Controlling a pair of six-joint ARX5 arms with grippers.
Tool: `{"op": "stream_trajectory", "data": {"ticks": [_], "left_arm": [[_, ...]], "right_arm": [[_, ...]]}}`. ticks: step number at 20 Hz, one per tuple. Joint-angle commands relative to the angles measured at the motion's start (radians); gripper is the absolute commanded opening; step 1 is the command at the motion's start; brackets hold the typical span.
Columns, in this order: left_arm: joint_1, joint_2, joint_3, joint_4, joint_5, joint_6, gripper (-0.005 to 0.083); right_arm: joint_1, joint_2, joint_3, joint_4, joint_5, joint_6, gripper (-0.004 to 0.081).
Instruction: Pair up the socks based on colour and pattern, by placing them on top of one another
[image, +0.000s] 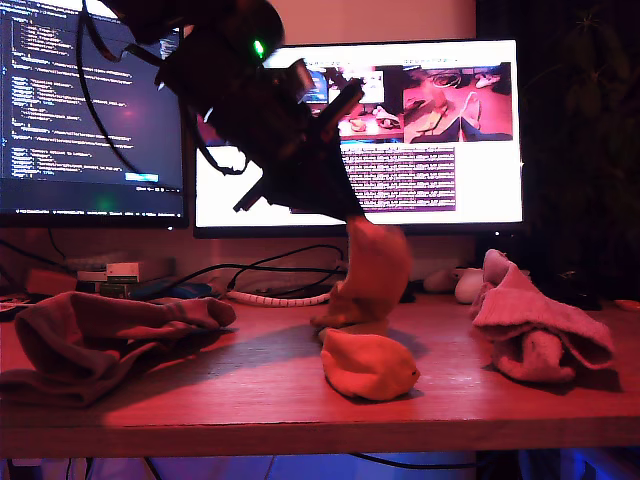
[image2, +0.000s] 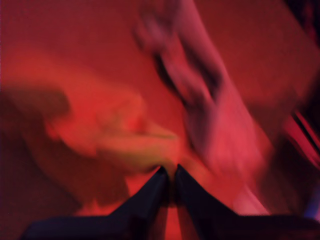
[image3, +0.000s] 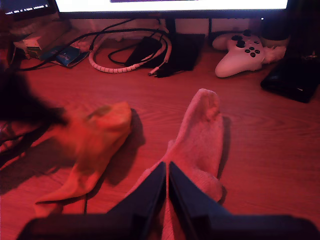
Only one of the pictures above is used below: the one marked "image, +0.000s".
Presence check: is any small white box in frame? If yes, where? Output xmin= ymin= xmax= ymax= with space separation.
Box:
xmin=106 ymin=262 xmax=142 ymax=281

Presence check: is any monitor with bright white screen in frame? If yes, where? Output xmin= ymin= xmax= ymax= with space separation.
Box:
xmin=193 ymin=39 xmax=527 ymax=284

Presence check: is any thick black cable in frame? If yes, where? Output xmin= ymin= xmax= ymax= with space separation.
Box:
xmin=169 ymin=243 xmax=351 ymax=291

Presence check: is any thin black cable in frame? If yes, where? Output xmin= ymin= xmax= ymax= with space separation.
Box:
xmin=349 ymin=452 xmax=479 ymax=471
xmin=228 ymin=264 xmax=351 ymax=297

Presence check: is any small white round device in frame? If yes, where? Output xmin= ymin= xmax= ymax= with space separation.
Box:
xmin=454 ymin=268 xmax=487 ymax=305

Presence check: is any pale round object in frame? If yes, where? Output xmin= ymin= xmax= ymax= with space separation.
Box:
xmin=423 ymin=269 xmax=459 ymax=294

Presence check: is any monitor with dark code screen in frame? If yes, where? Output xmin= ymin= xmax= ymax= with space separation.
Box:
xmin=0 ymin=0 xmax=189 ymax=230

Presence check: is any dark leafy house plant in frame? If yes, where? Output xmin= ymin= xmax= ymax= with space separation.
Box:
xmin=524 ymin=0 xmax=640 ymax=296

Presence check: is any white spiral cable wrap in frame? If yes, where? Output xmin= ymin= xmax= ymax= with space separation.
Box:
xmin=227 ymin=289 xmax=332 ymax=308

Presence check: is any grey flat box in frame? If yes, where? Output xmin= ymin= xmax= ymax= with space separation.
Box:
xmin=137 ymin=257 xmax=176 ymax=281

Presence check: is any blue foil packet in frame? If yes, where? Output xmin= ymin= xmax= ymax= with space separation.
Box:
xmin=132 ymin=280 xmax=214 ymax=301

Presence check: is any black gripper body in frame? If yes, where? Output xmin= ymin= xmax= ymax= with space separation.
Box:
xmin=207 ymin=62 xmax=366 ymax=213

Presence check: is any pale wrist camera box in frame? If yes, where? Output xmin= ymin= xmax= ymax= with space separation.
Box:
xmin=272 ymin=58 xmax=317 ymax=104

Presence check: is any dark printed box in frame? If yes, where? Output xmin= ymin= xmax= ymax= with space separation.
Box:
xmin=79 ymin=281 xmax=132 ymax=300

